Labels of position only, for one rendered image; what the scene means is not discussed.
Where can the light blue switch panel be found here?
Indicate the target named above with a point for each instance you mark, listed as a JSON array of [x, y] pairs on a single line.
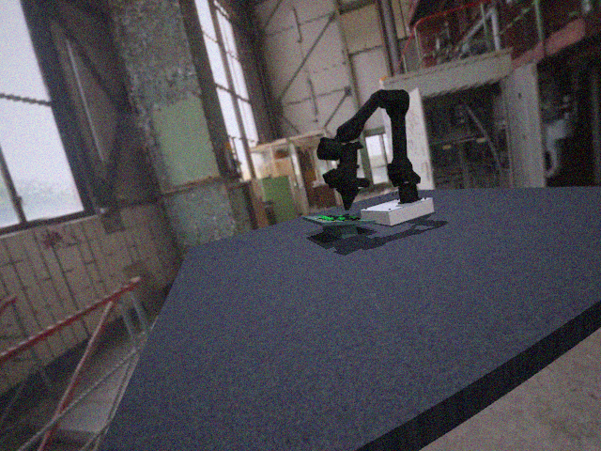
[[340, 226]]

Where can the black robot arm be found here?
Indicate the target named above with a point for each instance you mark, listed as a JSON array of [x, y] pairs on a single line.
[[396, 103]]

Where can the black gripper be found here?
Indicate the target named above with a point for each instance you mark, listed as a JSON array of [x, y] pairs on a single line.
[[349, 188]]

